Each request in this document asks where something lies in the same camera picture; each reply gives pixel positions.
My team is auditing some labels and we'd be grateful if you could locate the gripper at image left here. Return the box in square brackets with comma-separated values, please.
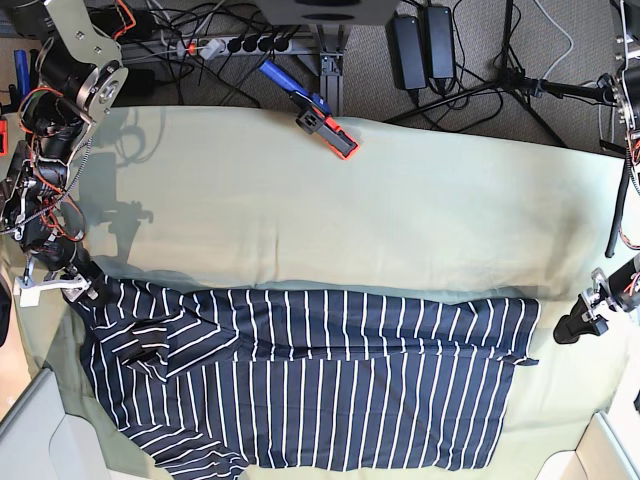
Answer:
[18, 219, 115, 308]

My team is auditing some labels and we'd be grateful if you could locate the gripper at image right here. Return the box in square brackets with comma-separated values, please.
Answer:
[553, 255, 639, 345]

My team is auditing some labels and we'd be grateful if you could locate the navy white striped T-shirt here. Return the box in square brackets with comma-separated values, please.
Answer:
[73, 278, 541, 479]

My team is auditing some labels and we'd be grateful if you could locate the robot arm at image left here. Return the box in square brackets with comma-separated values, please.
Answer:
[1, 0, 136, 307]

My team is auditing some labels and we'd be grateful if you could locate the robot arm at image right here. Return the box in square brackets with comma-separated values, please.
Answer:
[553, 1, 639, 345]

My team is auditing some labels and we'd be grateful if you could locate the light green table cloth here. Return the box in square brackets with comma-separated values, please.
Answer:
[0, 102, 640, 480]

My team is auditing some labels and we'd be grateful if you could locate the beige plastic bin right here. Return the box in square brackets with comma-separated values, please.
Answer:
[536, 411, 639, 480]

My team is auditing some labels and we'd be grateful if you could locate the grey plastic bin left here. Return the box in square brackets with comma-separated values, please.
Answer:
[1, 369, 110, 480]

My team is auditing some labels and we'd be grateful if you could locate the orange clamp pad far left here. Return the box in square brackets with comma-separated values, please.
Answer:
[0, 117, 8, 157]

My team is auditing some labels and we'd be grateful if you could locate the blue clamp at left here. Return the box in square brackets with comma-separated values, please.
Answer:
[13, 49, 31, 100]

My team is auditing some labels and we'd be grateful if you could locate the black tripod stand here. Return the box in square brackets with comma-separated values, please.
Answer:
[387, 1, 639, 153]

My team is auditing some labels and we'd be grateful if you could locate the white power strip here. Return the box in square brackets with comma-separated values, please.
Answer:
[169, 33, 294, 61]

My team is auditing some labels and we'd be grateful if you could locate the blue orange bar clamp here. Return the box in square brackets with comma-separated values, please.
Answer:
[259, 60, 359, 160]

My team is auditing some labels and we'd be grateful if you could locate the black power adapter left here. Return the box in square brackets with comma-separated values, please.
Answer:
[387, 15, 427, 91]

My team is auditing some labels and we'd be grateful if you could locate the black power adapter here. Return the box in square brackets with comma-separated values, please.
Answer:
[423, 5, 455, 80]
[387, 15, 427, 91]

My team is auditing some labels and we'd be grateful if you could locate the grey box at top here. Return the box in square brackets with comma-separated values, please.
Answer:
[254, 0, 401, 25]

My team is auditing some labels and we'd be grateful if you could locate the black power adapter right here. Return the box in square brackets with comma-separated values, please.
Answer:
[423, 5, 455, 80]

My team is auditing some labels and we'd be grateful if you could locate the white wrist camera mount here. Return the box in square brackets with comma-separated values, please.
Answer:
[12, 256, 91, 308]

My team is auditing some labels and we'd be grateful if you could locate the white cable on floor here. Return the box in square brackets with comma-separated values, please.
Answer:
[529, 0, 576, 81]

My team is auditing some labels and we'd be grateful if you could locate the aluminium frame post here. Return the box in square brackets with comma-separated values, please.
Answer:
[310, 24, 351, 116]

